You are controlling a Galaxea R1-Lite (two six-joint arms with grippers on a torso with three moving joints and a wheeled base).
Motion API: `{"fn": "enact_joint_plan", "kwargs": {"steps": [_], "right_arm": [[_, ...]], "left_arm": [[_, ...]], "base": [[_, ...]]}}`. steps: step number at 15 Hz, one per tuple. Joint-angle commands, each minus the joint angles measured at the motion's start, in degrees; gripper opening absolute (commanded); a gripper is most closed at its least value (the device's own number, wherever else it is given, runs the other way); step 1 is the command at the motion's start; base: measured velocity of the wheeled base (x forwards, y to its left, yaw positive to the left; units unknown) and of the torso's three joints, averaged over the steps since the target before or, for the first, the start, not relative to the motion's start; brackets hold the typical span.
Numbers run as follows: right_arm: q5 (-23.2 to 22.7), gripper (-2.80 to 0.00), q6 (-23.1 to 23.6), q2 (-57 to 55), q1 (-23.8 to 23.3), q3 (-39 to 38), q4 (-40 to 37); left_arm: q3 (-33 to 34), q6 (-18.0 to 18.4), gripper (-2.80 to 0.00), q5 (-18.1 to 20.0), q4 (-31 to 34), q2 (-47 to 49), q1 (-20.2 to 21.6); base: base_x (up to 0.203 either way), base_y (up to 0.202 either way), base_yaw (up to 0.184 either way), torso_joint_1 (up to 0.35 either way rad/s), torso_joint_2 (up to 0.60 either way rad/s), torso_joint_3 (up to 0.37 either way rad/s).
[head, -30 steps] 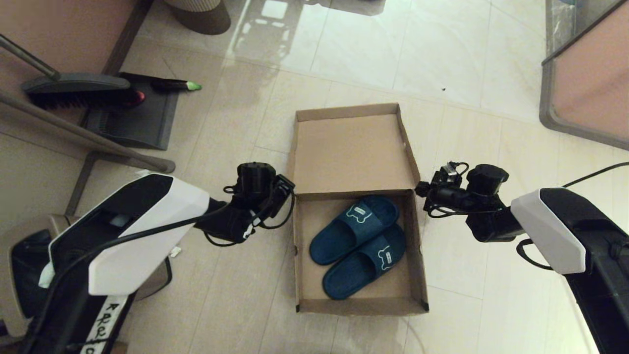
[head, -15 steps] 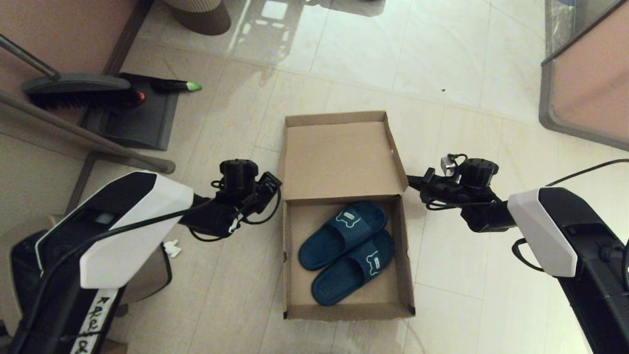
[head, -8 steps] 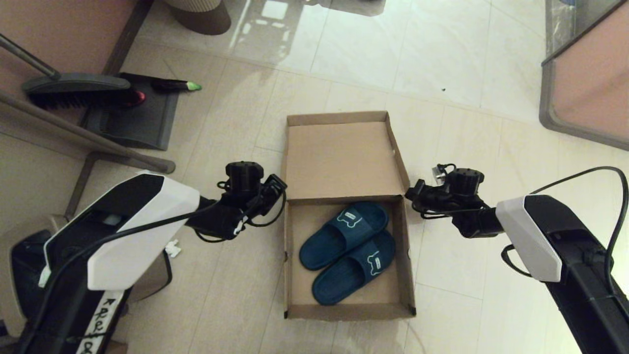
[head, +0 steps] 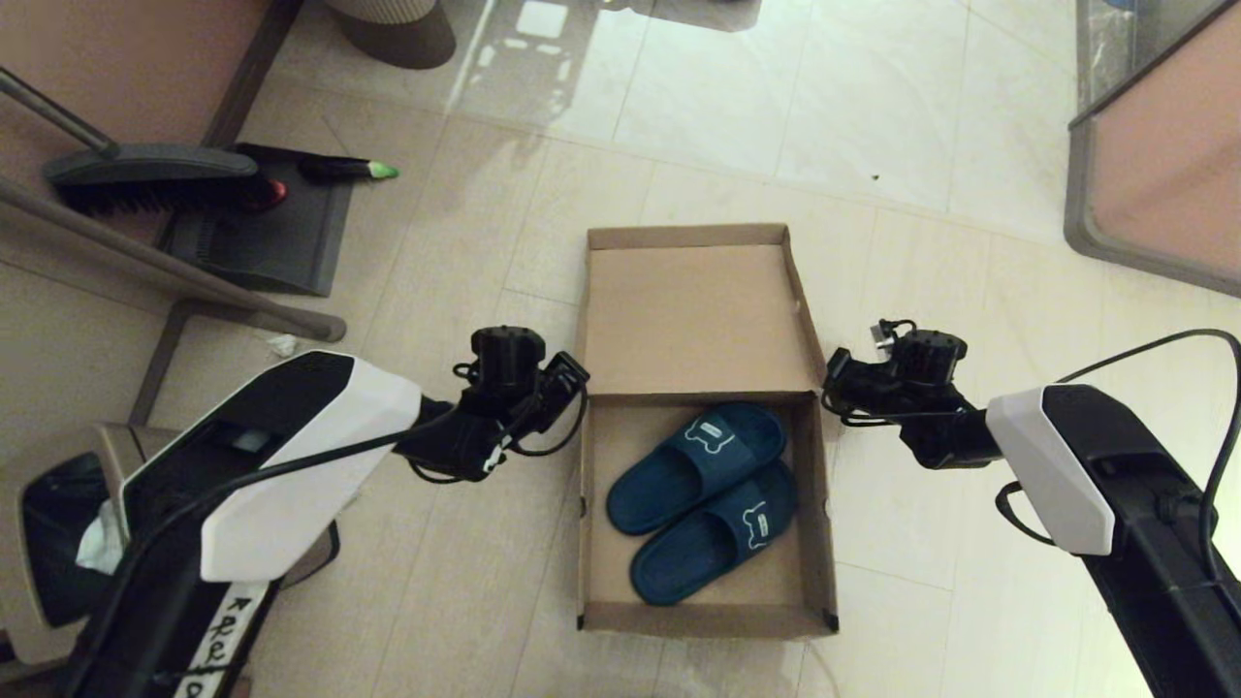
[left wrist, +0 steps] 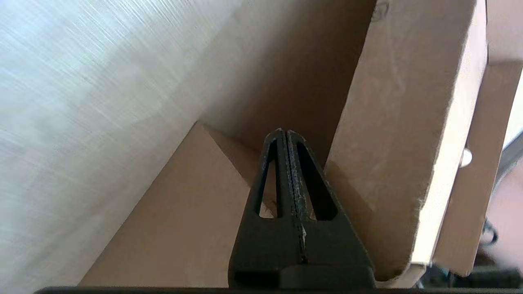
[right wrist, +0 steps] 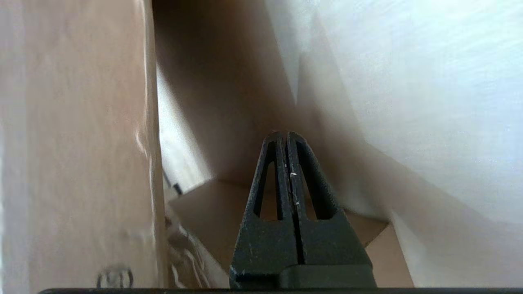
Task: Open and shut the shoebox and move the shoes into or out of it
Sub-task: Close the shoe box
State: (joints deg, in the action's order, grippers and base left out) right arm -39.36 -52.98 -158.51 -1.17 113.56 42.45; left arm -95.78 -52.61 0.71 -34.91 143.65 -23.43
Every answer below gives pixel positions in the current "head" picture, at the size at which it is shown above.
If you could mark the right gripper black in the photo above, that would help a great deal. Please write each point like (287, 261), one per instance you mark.
(921, 388)

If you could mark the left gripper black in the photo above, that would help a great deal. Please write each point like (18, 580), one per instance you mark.
(509, 373)

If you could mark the navy blue slipper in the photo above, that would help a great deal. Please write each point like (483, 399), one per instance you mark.
(654, 494)
(679, 562)

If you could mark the brown cardboard shoe box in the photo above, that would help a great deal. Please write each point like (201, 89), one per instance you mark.
(688, 320)

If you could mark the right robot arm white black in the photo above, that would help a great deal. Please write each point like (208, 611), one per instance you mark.
(1057, 465)

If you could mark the crumpled white tissue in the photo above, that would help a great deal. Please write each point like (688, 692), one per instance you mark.
(282, 345)

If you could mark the black stick green tip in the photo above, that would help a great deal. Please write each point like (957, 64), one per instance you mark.
(339, 168)

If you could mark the dark grey dustpan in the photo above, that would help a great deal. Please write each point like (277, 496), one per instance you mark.
(281, 242)

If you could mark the brown plastic trash bin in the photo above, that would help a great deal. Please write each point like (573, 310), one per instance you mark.
(136, 438)

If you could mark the grey metal furniture leg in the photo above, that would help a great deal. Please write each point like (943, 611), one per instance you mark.
(145, 257)

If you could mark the grey broom black bristles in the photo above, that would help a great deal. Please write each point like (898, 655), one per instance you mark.
(145, 165)

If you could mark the white tissue in bin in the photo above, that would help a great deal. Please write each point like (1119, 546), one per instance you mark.
(100, 543)

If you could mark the pink panel grey frame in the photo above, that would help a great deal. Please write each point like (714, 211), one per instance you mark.
(1163, 155)

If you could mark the pink panel dark frame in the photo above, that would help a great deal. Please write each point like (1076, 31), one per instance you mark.
(126, 58)

